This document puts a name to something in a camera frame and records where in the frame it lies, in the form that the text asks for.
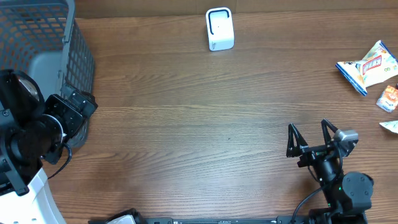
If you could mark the grey plastic shopping basket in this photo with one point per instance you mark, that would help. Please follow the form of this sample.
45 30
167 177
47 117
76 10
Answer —
43 39

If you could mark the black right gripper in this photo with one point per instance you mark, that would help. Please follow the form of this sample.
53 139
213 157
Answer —
311 153

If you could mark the white barcode scanner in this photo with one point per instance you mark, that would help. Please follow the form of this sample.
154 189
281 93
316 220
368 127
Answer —
219 24

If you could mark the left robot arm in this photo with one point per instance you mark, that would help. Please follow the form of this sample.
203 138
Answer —
35 129

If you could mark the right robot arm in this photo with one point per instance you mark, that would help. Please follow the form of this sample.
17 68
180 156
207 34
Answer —
348 195

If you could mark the gold blue wipes packet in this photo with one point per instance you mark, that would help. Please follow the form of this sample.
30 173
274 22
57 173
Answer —
377 66

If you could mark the small orange packet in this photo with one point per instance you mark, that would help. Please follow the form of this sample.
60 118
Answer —
388 99

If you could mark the white tube with gold cap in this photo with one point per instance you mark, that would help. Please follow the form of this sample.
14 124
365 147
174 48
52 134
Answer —
391 126

